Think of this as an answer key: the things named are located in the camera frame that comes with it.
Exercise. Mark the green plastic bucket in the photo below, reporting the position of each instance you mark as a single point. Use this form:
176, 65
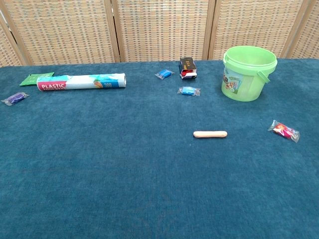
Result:
246, 84

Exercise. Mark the woven folding screen panel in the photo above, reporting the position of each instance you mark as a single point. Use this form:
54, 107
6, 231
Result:
62, 30
249, 25
7, 49
311, 37
162, 30

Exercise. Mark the green flat sachet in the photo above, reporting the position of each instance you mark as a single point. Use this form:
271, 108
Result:
30, 80

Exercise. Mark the black red open carton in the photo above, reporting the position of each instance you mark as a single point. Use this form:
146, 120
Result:
187, 64

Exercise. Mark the blue table cloth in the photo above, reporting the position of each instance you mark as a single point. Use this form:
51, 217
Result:
124, 174

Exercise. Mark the blue candy wrapper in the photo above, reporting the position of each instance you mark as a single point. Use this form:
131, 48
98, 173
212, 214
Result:
164, 73
188, 90

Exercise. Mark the red candy wrapper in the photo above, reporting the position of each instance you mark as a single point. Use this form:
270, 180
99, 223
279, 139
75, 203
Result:
282, 130

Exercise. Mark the plastic wrap roll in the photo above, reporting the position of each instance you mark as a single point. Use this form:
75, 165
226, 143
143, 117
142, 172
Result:
82, 81

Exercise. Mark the purple candy wrapper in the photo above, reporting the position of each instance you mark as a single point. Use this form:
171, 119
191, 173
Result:
15, 98

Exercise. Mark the orange sausage snack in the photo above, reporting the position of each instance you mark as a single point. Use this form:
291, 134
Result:
210, 134

